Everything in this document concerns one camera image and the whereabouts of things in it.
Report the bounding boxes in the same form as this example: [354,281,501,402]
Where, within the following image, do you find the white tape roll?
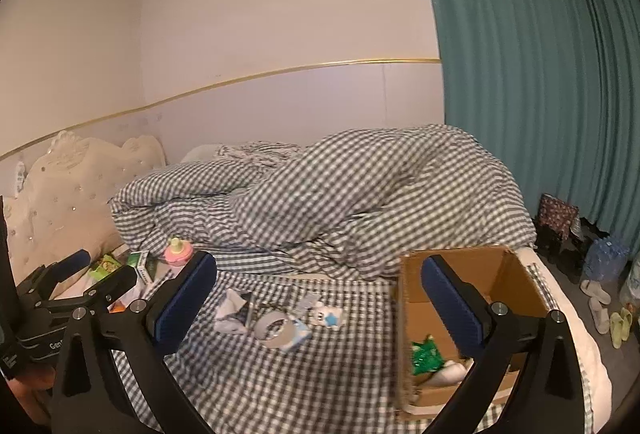
[253,311,296,348]

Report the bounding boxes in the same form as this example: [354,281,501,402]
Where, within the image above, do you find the black shoe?
[555,238,590,285]

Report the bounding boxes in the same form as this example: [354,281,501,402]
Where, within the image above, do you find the green snack packet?
[88,254,122,283]

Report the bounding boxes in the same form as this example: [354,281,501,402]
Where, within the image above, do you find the dark tissue packet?
[214,288,256,334]

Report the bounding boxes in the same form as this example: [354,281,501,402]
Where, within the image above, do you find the large clear water jug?
[620,254,640,312]

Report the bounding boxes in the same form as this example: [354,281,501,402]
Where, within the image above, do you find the white bear star toy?
[308,302,344,329]

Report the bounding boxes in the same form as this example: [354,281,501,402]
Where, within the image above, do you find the blue floral tissue pack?
[279,319,311,353]

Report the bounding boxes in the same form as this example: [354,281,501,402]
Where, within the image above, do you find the green white medicine box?
[127,250,158,286]

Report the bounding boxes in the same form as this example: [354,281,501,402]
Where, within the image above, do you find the clear foil sachet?
[292,292,320,316]

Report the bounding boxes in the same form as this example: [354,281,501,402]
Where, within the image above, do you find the patterned dark bag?
[536,193,579,240]

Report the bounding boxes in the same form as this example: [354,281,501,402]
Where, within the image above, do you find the person's left hand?
[8,364,55,426]

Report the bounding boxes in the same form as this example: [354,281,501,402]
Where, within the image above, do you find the cardboard box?
[396,247,549,420]

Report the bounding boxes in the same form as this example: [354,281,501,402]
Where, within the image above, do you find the white slipper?
[589,297,610,336]
[579,279,612,306]

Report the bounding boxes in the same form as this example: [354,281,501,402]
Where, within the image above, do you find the pink panda bottle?
[164,237,194,269]

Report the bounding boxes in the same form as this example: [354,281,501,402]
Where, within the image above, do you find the beige tufted headboard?
[4,131,166,284]

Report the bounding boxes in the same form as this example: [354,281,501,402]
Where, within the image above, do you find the white pillow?
[180,144,243,163]

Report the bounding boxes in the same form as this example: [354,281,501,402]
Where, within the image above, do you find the light green slipper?
[610,312,625,350]
[620,307,634,342]

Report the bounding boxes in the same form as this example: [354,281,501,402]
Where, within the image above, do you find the green plastic wrapper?
[411,334,445,376]

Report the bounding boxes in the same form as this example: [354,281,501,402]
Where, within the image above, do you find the teal curtain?
[432,0,639,250]

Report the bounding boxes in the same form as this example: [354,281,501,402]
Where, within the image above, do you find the pack of water bottles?
[582,236,630,283]

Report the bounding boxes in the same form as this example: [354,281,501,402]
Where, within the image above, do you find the grey checkered duvet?
[110,124,536,280]

